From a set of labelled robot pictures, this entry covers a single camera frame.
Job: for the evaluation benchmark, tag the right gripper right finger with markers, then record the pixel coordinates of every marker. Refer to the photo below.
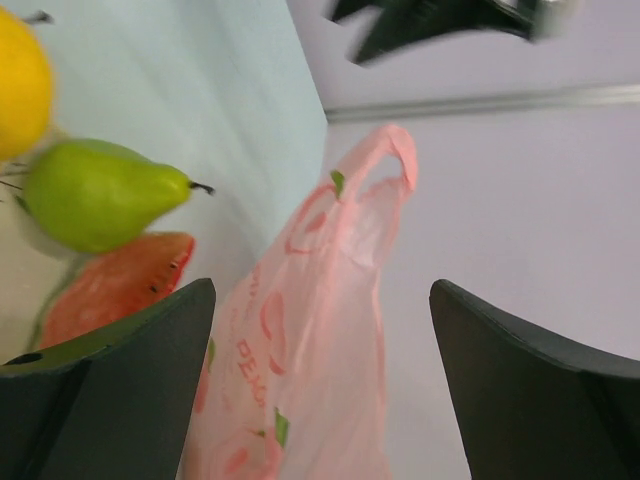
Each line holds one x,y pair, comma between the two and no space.
530,403

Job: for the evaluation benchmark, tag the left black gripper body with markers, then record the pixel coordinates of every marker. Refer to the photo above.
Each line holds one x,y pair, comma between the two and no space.
405,23

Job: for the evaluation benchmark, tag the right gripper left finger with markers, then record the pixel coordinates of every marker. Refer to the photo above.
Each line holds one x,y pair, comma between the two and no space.
111,404

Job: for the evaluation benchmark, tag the red watermelon slice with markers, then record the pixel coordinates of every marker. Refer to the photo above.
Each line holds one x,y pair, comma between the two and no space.
106,288

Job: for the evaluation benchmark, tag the round cream plate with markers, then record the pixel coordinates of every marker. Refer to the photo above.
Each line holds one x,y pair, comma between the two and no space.
32,265

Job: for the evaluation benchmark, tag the pink plastic bag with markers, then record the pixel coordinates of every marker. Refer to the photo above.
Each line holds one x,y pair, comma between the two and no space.
293,383

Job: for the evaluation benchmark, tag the green fake pear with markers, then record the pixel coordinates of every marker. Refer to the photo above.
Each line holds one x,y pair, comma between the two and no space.
93,196

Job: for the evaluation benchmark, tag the yellow fake lemon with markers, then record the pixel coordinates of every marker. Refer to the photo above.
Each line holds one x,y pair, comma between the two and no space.
27,87

